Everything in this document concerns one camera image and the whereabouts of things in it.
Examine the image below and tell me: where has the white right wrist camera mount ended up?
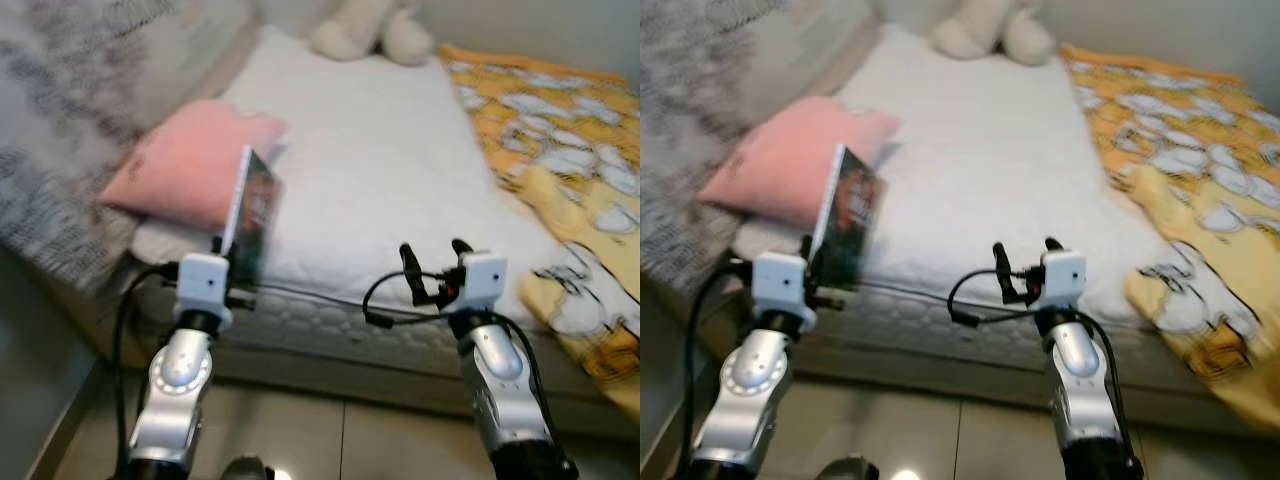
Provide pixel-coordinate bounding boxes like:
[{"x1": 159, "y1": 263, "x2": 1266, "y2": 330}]
[
  {"x1": 455, "y1": 252, "x2": 508, "y2": 316},
  {"x1": 1035, "y1": 250, "x2": 1088, "y2": 313}
]

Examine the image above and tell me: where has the pink pillow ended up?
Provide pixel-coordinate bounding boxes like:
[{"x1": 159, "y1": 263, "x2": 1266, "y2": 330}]
[
  {"x1": 697, "y1": 95, "x2": 901, "y2": 231},
  {"x1": 98, "y1": 98, "x2": 291, "y2": 233}
]

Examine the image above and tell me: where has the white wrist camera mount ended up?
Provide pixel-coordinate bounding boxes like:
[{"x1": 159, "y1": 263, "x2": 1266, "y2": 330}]
[
  {"x1": 750, "y1": 252, "x2": 816, "y2": 333},
  {"x1": 455, "y1": 252, "x2": 508, "y2": 316},
  {"x1": 175, "y1": 253, "x2": 236, "y2": 331},
  {"x1": 1035, "y1": 250, "x2": 1088, "y2": 313}
]

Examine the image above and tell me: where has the grey patterned cloth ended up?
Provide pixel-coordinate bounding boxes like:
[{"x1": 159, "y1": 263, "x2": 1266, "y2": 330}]
[
  {"x1": 640, "y1": 0, "x2": 881, "y2": 291},
  {"x1": 0, "y1": 0, "x2": 251, "y2": 296}
]

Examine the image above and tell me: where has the yellow egg print blanket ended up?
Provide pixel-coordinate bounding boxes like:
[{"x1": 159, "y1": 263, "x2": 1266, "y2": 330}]
[
  {"x1": 1060, "y1": 45, "x2": 1280, "y2": 431},
  {"x1": 440, "y1": 45, "x2": 640, "y2": 416}
]

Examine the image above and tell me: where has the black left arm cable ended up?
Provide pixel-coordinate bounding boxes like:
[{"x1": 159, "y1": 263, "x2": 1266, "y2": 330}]
[
  {"x1": 683, "y1": 260, "x2": 756, "y2": 471},
  {"x1": 112, "y1": 262, "x2": 181, "y2": 480}
]

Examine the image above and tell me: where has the dark green book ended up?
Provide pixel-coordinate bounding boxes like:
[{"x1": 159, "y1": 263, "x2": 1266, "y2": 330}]
[
  {"x1": 805, "y1": 143, "x2": 888, "y2": 291},
  {"x1": 218, "y1": 145, "x2": 286, "y2": 291}
]

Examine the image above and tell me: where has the white mattress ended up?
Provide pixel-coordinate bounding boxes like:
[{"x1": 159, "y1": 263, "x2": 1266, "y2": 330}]
[
  {"x1": 85, "y1": 25, "x2": 640, "y2": 416},
  {"x1": 730, "y1": 22, "x2": 1251, "y2": 401}
]

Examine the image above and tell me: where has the cream plush toy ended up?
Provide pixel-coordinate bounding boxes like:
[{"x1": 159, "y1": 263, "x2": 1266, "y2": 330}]
[
  {"x1": 308, "y1": 0, "x2": 436, "y2": 67},
  {"x1": 930, "y1": 0, "x2": 1058, "y2": 66}
]

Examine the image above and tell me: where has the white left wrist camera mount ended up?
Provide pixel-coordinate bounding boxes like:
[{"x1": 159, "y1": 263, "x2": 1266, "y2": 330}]
[
  {"x1": 750, "y1": 252, "x2": 816, "y2": 333},
  {"x1": 175, "y1": 253, "x2": 236, "y2": 331}
]

